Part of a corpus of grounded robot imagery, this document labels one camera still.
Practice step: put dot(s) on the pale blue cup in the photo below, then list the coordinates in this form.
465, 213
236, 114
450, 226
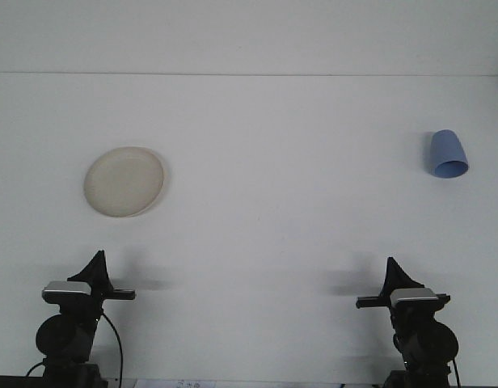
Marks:
445, 147

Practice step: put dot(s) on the pale round plate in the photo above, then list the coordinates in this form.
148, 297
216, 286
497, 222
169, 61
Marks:
123, 182

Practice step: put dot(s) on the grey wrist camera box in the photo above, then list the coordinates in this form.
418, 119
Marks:
412, 296
67, 289

